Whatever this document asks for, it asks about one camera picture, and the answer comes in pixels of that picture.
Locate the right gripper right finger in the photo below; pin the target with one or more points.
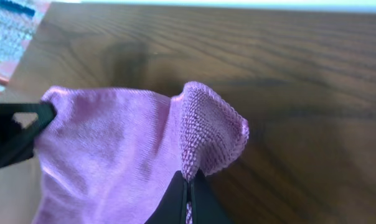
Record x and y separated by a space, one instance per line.
206 208

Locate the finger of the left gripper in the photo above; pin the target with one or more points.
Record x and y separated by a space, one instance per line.
16 142

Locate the purple microfiber cloth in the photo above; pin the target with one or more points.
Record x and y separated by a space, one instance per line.
109 154

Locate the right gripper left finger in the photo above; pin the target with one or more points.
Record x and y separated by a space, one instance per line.
173 205

